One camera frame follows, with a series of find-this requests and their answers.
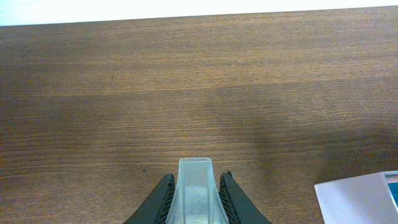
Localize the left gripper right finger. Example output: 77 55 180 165
219 170 271 224

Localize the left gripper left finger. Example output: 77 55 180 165
123 173 175 224

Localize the clear spray bottle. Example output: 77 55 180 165
165 157 229 224

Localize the blue mouthwash bottle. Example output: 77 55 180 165
388 182 398 206

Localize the white cardboard box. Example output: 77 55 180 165
314 170 397 224

